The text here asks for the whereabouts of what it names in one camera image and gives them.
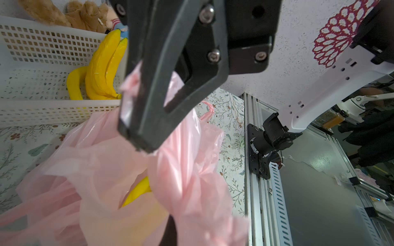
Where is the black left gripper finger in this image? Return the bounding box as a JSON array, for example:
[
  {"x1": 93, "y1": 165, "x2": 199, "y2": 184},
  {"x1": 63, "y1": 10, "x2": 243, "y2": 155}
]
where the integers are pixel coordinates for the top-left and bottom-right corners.
[{"x1": 159, "y1": 215, "x2": 178, "y2": 246}]

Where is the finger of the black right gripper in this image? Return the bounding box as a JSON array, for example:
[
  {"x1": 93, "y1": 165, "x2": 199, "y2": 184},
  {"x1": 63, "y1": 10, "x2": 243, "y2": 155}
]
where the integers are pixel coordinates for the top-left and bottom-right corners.
[{"x1": 118, "y1": 1, "x2": 229, "y2": 153}]

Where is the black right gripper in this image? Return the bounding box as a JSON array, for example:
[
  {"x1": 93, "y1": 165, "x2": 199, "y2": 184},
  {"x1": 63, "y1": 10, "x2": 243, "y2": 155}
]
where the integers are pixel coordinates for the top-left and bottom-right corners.
[{"x1": 107, "y1": 0, "x2": 283, "y2": 76}]

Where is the yellow banana bunch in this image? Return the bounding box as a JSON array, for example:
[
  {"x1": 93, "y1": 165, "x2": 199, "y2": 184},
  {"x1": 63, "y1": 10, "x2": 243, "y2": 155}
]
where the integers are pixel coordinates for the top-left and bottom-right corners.
[
  {"x1": 121, "y1": 176, "x2": 152, "y2": 207},
  {"x1": 67, "y1": 29, "x2": 128, "y2": 100}
]

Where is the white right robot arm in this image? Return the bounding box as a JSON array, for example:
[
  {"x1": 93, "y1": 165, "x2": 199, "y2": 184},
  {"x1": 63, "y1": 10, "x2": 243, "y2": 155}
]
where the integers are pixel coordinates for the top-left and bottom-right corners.
[{"x1": 110, "y1": 1, "x2": 394, "y2": 153}]

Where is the small doll blue outfit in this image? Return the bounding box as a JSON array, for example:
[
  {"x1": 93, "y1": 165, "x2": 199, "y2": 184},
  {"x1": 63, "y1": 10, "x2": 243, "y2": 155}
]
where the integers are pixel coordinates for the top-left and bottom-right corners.
[{"x1": 106, "y1": 11, "x2": 129, "y2": 38}]

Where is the brown plush teddy bear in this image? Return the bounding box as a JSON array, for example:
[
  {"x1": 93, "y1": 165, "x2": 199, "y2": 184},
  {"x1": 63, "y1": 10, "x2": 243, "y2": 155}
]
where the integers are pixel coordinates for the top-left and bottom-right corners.
[{"x1": 18, "y1": 0, "x2": 108, "y2": 33}]

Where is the white plastic lattice basket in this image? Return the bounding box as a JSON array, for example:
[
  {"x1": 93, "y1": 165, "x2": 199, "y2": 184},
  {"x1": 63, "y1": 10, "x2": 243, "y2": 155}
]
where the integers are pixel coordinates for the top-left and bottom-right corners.
[{"x1": 1, "y1": 16, "x2": 120, "y2": 128}]

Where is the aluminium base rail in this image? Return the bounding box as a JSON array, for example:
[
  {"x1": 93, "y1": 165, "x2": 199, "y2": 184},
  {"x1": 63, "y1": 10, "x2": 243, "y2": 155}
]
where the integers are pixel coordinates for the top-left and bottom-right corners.
[{"x1": 243, "y1": 93, "x2": 394, "y2": 246}]

